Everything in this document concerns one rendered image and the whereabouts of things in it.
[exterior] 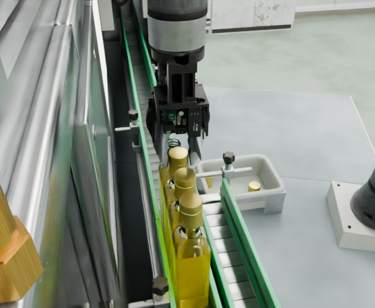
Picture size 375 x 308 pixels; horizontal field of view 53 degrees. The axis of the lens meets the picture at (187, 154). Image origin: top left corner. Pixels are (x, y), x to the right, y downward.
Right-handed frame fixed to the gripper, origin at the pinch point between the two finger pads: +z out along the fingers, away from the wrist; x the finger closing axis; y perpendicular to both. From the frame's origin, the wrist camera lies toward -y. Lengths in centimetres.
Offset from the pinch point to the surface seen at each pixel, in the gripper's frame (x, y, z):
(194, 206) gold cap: 0.7, 12.9, -0.9
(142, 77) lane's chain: -5, -90, 27
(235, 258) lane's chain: 11.7, 1.5, 27.3
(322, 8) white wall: 242, -437, 104
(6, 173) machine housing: -13.3, 32.4, -24.5
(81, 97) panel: -12.5, 8.6, -16.7
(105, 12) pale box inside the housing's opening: -17, -113, 8
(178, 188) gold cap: -0.8, 6.8, 1.0
